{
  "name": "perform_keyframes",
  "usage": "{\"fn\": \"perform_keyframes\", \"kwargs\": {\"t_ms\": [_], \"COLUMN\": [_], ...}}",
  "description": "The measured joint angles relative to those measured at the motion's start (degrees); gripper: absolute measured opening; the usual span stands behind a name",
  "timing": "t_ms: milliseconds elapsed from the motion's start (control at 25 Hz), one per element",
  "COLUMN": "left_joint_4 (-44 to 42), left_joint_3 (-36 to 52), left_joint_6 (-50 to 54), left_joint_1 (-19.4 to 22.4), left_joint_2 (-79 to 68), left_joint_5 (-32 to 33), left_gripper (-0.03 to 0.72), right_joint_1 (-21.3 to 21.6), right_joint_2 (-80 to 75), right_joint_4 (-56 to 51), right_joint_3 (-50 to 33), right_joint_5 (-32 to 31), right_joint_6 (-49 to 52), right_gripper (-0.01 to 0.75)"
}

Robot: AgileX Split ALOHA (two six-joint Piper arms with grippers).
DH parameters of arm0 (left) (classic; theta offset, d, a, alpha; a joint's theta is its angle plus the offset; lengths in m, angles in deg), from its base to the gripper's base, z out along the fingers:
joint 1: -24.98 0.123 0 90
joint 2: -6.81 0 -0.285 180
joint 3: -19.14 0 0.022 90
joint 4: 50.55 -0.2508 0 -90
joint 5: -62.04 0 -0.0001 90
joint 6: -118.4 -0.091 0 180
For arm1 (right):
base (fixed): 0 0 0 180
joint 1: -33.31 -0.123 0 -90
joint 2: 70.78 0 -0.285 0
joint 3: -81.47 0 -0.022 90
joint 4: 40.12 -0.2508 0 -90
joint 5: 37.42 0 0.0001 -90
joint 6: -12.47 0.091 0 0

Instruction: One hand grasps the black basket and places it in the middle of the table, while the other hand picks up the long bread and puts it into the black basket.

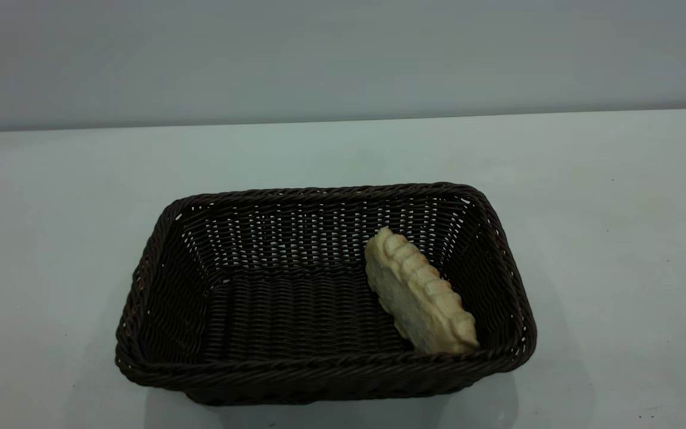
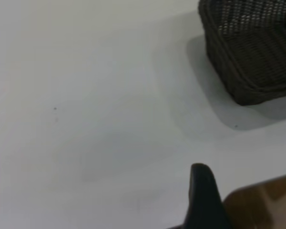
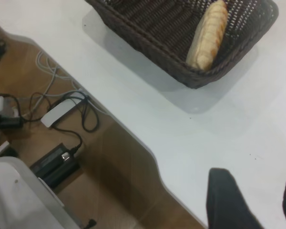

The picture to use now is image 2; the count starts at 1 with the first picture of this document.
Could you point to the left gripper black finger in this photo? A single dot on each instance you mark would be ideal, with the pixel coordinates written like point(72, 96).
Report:
point(203, 198)

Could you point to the black woven wicker basket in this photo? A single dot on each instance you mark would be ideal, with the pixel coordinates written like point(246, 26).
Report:
point(252, 55)

